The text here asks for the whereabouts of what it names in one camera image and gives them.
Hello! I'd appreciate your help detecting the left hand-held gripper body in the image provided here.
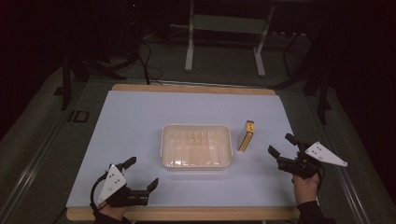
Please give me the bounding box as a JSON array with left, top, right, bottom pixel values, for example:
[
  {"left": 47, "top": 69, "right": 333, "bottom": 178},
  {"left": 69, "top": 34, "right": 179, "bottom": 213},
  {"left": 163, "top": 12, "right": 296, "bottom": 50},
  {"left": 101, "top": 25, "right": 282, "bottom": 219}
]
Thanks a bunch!
[{"left": 97, "top": 163, "right": 150, "bottom": 208}]

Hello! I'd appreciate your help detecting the black stand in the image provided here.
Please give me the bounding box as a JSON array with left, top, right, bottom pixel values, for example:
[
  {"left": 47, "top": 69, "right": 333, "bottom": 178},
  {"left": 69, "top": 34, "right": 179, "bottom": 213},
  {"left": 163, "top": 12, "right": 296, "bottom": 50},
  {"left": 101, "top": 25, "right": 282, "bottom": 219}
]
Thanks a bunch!
[
  {"left": 52, "top": 46, "right": 141, "bottom": 112},
  {"left": 269, "top": 31, "right": 334, "bottom": 126}
]

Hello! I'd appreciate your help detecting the white plastic tray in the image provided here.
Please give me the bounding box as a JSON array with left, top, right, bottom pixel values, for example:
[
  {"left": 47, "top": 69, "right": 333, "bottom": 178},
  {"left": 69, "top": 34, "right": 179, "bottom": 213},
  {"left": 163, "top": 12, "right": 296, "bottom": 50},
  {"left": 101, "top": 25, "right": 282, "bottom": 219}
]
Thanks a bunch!
[{"left": 160, "top": 123, "right": 233, "bottom": 172}]

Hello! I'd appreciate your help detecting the person's left hand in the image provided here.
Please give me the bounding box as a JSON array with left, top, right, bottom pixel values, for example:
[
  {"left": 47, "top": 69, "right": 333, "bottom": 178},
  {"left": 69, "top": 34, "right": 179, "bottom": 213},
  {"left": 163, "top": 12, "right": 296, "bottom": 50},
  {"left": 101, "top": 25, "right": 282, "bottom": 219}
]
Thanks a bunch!
[{"left": 97, "top": 201, "right": 129, "bottom": 222}]

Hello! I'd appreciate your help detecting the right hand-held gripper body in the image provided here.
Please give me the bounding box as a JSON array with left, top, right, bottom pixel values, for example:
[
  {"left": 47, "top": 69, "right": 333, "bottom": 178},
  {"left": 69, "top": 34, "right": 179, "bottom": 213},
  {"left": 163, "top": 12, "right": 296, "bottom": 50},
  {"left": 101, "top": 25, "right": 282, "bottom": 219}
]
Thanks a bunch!
[{"left": 276, "top": 141, "right": 348, "bottom": 180}]

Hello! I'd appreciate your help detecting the white table mat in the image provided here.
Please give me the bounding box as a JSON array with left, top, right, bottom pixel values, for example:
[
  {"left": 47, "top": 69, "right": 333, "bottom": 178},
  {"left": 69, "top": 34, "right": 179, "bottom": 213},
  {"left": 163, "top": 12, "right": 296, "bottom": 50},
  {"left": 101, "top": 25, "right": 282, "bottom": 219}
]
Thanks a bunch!
[{"left": 65, "top": 90, "right": 297, "bottom": 209}]

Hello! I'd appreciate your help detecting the person's right hand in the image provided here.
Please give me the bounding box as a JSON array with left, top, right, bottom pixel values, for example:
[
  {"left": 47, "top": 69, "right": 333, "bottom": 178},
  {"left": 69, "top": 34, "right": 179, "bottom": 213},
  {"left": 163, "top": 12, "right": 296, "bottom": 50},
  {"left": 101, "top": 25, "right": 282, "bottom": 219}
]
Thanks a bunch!
[{"left": 291, "top": 173, "right": 322, "bottom": 207}]

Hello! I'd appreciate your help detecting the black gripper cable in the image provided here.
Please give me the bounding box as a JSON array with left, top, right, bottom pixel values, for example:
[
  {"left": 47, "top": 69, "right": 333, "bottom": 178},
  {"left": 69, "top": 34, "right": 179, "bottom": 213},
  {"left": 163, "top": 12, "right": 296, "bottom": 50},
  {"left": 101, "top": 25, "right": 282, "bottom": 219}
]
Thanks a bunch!
[{"left": 89, "top": 173, "right": 110, "bottom": 213}]

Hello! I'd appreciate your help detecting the black floor cable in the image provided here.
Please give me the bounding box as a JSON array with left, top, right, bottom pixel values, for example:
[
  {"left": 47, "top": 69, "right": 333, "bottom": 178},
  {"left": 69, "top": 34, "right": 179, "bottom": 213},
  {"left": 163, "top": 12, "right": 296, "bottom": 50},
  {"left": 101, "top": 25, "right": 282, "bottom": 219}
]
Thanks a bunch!
[{"left": 136, "top": 38, "right": 164, "bottom": 86}]

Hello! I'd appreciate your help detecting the white metal stand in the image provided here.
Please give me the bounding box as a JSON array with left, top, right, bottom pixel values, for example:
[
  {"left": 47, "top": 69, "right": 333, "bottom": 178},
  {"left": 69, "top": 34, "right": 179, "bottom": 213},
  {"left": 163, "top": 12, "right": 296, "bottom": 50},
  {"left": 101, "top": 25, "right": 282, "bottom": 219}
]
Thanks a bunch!
[{"left": 169, "top": 0, "right": 277, "bottom": 78}]

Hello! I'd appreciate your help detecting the yellow box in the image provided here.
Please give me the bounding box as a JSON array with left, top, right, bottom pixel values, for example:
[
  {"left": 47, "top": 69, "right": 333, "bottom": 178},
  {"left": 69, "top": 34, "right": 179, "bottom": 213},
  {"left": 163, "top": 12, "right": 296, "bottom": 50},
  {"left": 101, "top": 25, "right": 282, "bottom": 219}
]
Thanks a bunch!
[{"left": 237, "top": 119, "right": 256, "bottom": 153}]

